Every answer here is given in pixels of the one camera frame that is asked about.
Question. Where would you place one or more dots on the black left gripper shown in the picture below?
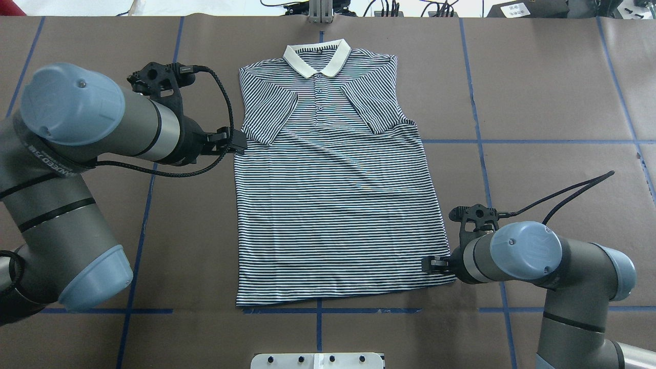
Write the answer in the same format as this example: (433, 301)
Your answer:
(193, 137)

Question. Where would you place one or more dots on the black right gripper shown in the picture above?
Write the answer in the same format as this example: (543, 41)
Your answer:
(456, 260)

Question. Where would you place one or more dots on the navy white striped polo shirt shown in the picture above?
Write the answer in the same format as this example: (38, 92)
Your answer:
(334, 195)

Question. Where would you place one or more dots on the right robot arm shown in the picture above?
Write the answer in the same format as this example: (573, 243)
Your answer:
(581, 279)

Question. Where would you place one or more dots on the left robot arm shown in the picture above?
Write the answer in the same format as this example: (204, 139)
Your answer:
(67, 118)

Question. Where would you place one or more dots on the aluminium frame post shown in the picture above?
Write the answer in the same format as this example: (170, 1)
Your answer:
(321, 12)

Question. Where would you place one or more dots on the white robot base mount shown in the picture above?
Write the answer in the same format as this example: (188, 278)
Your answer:
(319, 360)

